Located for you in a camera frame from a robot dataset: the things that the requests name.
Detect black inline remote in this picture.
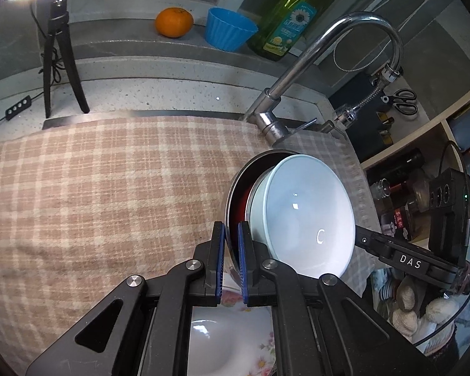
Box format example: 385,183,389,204
4,96,33,119

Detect large steel bowl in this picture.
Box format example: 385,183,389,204
222,149,303,279

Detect person's right hand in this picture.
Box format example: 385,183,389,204
389,276,461,343

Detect blue fluted cup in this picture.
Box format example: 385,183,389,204
206,7,259,52

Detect orange fruit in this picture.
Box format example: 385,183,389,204
155,7,194,39

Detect black bottle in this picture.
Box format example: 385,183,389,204
370,149,424,183

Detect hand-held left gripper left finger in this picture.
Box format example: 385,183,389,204
25,221,226,376

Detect white shelf unit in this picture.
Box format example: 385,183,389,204
360,82,470,243

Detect black scissors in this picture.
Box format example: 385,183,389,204
381,88,419,116

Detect red patterned box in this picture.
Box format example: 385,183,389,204
382,204,412,239

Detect black cable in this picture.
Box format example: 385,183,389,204
0,2,63,142

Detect black tripod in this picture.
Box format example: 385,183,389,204
42,0,91,119

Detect pale blue ceramic bowl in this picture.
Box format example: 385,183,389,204
248,154,356,279

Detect green dish soap bottle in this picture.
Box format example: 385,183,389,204
248,0,339,62

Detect pink rose plate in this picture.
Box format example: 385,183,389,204
188,266,279,376

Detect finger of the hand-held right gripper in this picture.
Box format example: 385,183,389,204
354,223,400,261

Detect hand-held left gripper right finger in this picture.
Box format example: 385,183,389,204
238,221,431,376

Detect plaid cloth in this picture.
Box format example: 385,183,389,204
0,115,377,365

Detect chrome faucet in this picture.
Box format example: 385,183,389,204
239,12,405,147

